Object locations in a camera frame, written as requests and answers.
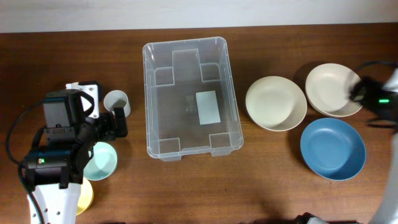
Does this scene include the beige bowl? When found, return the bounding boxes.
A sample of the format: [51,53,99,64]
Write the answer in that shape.
[245,76,307,132]
[305,63,362,118]

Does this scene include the blue bowl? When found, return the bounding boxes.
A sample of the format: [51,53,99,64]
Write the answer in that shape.
[300,118,367,181]

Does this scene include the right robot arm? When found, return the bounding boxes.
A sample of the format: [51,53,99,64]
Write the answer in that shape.
[349,69,397,223]

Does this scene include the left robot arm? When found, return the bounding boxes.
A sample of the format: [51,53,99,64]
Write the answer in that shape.
[19,105,128,223]

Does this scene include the grey cup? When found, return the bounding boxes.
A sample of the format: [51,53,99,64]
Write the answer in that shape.
[103,90,131,117]

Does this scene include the mint green bowl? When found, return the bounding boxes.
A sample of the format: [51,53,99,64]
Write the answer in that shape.
[83,142,118,181]

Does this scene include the yellow bowl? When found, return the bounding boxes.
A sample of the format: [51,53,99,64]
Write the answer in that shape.
[76,177,94,215]

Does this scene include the clear plastic storage bin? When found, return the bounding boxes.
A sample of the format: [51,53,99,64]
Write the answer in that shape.
[142,37,244,162]

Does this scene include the white label in bin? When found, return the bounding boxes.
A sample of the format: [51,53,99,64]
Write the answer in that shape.
[196,90,221,125]

